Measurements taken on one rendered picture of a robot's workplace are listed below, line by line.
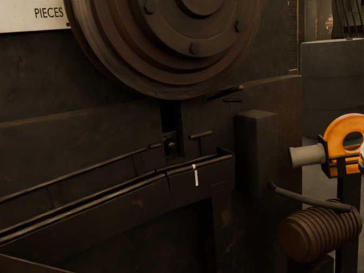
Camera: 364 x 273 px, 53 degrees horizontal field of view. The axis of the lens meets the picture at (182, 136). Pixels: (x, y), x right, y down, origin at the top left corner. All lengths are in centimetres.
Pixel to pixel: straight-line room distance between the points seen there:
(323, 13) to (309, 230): 427
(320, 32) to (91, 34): 445
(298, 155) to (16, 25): 76
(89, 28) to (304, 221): 70
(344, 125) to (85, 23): 71
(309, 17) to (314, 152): 426
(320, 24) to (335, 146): 404
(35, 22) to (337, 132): 80
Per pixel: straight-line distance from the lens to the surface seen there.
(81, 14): 76
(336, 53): 346
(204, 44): 77
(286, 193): 103
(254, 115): 101
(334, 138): 107
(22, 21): 88
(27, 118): 90
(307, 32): 527
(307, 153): 106
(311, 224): 103
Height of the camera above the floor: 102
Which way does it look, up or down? 15 degrees down
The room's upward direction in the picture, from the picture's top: 5 degrees counter-clockwise
